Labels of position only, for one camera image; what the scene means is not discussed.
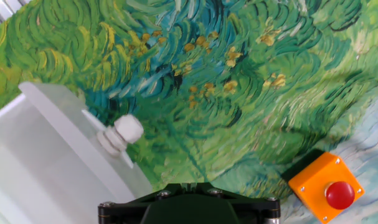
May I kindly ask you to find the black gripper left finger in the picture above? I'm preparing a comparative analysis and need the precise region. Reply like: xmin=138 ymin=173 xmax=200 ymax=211
xmin=97 ymin=182 xmax=189 ymax=224

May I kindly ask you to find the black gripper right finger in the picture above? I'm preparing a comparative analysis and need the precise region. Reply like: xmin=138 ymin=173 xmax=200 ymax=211
xmin=188 ymin=182 xmax=281 ymax=224

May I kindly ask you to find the white plastic enclosure box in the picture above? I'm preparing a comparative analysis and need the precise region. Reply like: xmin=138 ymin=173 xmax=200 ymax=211
xmin=0 ymin=81 xmax=154 ymax=224

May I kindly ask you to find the orange box with red button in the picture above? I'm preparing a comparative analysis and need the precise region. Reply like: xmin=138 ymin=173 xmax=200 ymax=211
xmin=287 ymin=151 xmax=366 ymax=224

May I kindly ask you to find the green painted landscape tablecloth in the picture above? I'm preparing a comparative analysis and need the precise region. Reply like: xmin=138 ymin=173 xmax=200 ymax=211
xmin=0 ymin=0 xmax=378 ymax=224

